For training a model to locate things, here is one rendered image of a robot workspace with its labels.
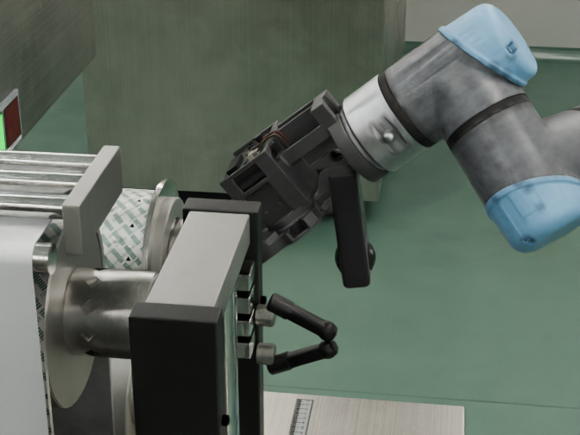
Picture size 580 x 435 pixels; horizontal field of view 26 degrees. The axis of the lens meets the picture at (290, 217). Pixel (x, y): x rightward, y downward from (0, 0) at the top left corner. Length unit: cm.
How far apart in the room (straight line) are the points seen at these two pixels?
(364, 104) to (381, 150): 4
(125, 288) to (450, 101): 31
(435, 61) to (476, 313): 264
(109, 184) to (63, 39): 109
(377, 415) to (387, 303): 209
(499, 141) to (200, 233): 30
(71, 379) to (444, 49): 39
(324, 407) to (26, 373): 79
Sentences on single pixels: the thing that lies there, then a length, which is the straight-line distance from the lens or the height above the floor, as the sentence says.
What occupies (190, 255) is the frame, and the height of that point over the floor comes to 144.
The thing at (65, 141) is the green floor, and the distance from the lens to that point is 485.
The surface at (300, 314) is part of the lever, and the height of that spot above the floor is 137.
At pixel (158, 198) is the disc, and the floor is 132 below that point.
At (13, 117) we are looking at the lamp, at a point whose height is 119.
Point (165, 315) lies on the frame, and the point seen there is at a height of 144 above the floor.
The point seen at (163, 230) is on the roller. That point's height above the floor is 130.
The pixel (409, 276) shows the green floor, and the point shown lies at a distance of 380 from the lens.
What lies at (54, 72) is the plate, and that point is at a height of 118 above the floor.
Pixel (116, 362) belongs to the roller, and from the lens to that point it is 106.
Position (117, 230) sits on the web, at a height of 130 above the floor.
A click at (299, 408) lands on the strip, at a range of 158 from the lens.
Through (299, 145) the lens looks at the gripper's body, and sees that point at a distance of 106.
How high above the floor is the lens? 179
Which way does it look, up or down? 25 degrees down
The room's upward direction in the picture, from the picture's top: straight up
